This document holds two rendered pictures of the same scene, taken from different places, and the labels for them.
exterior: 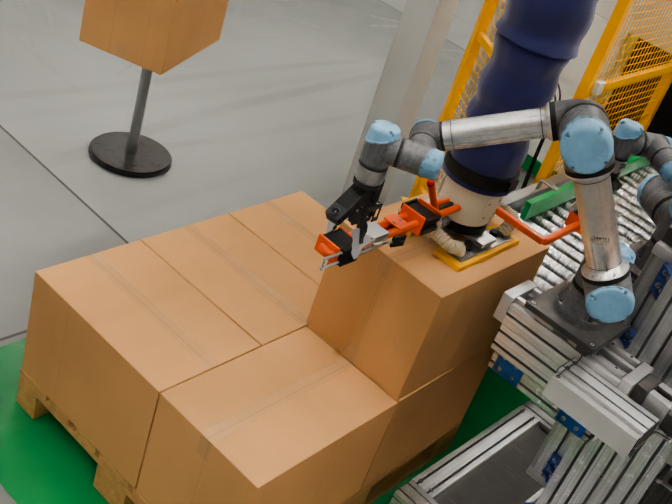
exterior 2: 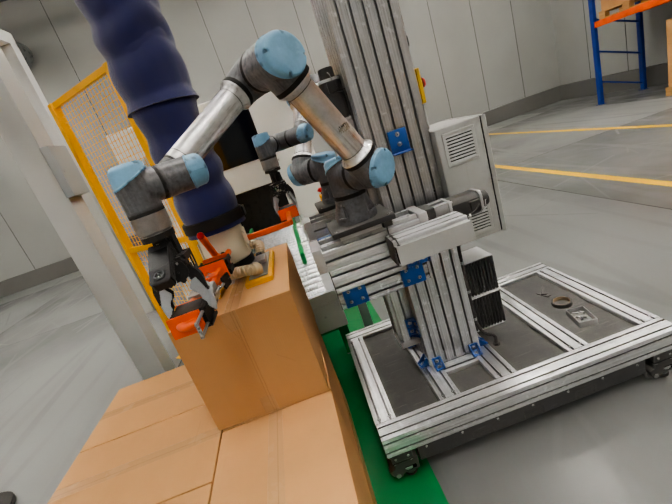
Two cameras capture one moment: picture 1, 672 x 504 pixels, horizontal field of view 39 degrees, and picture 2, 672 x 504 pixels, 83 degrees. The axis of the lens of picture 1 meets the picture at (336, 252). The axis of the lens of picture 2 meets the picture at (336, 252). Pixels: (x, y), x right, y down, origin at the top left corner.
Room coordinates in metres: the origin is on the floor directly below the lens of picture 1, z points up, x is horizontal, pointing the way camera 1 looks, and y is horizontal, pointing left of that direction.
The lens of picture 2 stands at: (1.19, 0.18, 1.36)
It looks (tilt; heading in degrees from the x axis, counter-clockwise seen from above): 18 degrees down; 325
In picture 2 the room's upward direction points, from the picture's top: 19 degrees counter-clockwise
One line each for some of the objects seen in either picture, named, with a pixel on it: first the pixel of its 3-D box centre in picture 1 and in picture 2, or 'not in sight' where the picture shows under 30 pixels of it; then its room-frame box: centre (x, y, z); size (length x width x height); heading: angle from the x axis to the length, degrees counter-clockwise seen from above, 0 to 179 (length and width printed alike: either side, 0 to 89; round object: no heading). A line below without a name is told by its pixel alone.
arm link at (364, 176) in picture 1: (369, 172); (151, 224); (2.08, -0.01, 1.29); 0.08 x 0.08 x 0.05
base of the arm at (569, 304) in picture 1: (587, 298); (353, 204); (2.20, -0.68, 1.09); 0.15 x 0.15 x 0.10
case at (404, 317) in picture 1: (428, 284); (258, 322); (2.55, -0.31, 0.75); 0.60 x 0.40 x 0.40; 147
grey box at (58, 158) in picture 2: not in sight; (66, 171); (3.98, -0.13, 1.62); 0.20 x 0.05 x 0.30; 148
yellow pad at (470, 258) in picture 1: (479, 243); (259, 263); (2.52, -0.40, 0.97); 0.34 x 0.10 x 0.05; 148
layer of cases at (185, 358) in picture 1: (270, 353); (217, 484); (2.46, 0.10, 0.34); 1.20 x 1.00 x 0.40; 148
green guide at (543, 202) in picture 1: (601, 170); not in sight; (4.31, -1.09, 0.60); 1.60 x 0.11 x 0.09; 148
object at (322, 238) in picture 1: (337, 245); (190, 317); (2.06, 0.00, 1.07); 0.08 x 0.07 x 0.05; 148
